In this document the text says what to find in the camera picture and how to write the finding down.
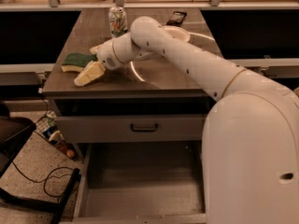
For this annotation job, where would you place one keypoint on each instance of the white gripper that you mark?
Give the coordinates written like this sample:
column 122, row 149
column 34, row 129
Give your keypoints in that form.
column 106, row 55

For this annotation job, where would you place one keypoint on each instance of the green and yellow sponge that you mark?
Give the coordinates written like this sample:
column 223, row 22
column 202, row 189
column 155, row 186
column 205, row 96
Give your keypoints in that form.
column 76, row 62

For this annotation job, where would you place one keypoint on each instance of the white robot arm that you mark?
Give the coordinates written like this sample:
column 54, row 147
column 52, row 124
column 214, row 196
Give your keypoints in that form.
column 251, row 135

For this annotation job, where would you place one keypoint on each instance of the grey drawer cabinet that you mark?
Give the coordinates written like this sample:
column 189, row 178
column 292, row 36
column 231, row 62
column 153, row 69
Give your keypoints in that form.
column 144, row 88

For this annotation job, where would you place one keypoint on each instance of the grey middle drawer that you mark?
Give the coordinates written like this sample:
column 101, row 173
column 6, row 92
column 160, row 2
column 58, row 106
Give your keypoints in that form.
column 110, row 129

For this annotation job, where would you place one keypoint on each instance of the grey drawer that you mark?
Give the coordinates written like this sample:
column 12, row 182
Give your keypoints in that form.
column 110, row 129
column 141, row 183

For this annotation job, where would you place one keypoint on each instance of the grey bottom drawer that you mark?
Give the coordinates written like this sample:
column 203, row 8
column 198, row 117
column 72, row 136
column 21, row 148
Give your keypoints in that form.
column 141, row 183

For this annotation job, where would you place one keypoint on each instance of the green white soda can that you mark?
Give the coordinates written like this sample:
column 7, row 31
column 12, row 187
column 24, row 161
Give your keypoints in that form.
column 117, row 21

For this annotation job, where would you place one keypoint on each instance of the white bowl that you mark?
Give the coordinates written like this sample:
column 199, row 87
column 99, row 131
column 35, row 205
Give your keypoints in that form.
column 174, row 33

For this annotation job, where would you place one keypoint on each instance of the black chair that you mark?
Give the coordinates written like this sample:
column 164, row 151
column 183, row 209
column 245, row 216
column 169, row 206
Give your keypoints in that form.
column 47, row 170

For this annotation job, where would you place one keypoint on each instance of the wire basket with items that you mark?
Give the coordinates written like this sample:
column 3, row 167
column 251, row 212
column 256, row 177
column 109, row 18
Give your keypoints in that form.
column 47, row 129

